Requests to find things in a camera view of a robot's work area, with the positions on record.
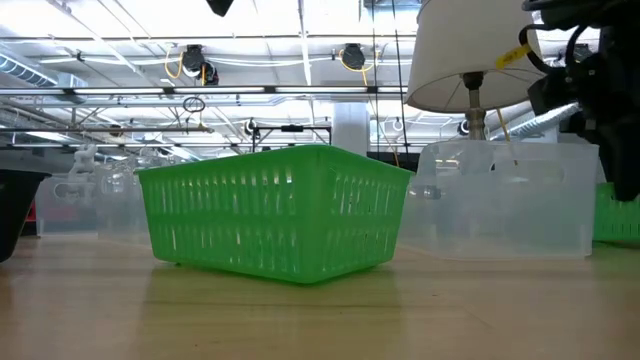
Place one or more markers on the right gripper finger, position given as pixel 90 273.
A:
pixel 625 165

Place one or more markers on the green plastic slotted basket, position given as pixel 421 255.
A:
pixel 617 220
pixel 275 215

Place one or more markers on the black plastic slotted basket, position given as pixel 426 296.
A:
pixel 15 210

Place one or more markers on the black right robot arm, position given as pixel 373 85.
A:
pixel 575 7

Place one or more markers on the table lamp white shade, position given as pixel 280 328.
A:
pixel 465 50

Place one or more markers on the white building column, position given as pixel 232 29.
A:
pixel 350 127

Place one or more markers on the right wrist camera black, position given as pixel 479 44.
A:
pixel 560 95

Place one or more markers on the silver flexible duct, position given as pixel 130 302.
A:
pixel 540 122

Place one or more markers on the black metal frame rig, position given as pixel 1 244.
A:
pixel 292 128

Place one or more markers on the grey ceiling duct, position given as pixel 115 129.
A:
pixel 25 70

